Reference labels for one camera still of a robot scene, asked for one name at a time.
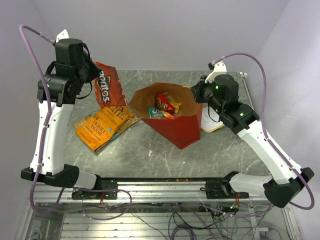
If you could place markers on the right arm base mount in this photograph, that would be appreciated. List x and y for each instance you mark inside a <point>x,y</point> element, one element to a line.
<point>218,188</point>

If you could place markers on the small whiteboard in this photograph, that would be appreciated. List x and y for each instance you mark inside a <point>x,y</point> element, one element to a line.
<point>209,120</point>

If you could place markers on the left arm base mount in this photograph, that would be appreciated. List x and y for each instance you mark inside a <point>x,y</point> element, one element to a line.
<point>106,190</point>

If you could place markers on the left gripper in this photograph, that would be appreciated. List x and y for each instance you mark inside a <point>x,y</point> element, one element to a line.
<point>95,72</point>

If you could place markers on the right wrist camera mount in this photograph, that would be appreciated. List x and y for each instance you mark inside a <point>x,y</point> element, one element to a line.
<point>219,68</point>

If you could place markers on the red doritos bag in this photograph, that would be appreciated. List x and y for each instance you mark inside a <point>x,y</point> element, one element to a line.
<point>107,87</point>

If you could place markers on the yellow snack packet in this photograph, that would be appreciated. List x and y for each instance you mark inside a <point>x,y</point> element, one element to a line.
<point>175,104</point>

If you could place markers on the orange cheetos snack bag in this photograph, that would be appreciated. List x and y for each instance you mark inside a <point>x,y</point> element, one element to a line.
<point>166,114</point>

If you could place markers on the red cheetos bag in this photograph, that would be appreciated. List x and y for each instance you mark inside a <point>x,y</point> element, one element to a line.
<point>163,104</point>

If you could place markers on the aluminium rail frame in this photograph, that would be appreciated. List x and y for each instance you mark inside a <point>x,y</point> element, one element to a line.
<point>156,209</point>

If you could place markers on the orange honey dijon chip bag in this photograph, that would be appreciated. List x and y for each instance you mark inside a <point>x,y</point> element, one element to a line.
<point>105,125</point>

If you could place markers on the teal snack packet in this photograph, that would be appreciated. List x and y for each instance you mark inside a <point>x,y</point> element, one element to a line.
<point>155,113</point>

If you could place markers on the red paper bag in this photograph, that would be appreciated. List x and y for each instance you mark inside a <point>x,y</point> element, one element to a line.
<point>183,129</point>

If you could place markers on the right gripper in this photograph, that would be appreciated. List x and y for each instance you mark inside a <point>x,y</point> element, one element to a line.
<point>197,89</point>

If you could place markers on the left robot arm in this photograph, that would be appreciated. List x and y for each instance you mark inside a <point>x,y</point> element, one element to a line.
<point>57,94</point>

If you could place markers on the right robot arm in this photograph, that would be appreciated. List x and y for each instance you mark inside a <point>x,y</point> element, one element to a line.
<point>286,178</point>

